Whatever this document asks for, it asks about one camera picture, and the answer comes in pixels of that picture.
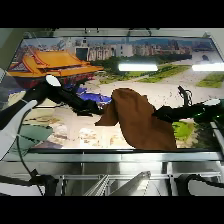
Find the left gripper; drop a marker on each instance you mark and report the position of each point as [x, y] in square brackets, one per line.
[87, 107]

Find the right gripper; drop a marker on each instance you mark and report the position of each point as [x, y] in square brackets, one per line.
[162, 114]

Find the brown T-shirt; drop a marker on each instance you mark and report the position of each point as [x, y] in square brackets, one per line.
[140, 123]

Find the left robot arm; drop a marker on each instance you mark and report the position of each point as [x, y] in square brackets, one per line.
[20, 111]

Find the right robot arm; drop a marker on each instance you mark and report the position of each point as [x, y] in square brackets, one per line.
[196, 110]

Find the silver frame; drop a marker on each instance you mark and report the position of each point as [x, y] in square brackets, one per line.
[110, 166]

